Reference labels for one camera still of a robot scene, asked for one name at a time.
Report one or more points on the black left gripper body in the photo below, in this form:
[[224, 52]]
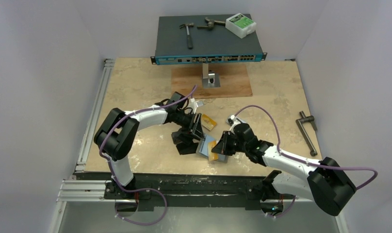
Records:
[[192, 125]]

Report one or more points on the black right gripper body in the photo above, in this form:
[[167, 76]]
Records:
[[230, 143]]

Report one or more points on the grey card holder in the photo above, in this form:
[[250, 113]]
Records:
[[205, 146]]

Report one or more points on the black credit card stack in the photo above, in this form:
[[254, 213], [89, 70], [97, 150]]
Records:
[[184, 142]]

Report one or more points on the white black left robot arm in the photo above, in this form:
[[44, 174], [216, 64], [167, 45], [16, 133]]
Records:
[[116, 135]]

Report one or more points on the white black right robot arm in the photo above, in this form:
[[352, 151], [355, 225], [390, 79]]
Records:
[[322, 181]]

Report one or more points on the silver white credit card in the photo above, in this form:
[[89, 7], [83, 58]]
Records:
[[242, 121]]

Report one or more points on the grey metal stand base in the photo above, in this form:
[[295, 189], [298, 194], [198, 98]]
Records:
[[210, 79]]

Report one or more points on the brown wooden board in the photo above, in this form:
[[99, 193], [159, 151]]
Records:
[[234, 81]]

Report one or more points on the small hammer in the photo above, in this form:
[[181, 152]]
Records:
[[188, 35]]

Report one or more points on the dark metal clamp tool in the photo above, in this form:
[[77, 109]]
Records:
[[210, 24]]

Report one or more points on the white green plastic box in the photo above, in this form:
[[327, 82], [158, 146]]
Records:
[[240, 25]]

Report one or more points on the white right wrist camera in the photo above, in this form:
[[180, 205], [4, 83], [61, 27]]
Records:
[[233, 120]]

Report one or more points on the metal crank handle tool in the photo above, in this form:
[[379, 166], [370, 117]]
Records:
[[300, 123]]

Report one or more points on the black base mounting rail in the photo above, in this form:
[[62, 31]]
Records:
[[179, 190]]

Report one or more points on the blue network switch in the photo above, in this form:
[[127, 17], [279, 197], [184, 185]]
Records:
[[217, 46]]

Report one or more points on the aluminium frame rail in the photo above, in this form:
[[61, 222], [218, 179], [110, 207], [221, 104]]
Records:
[[72, 189]]

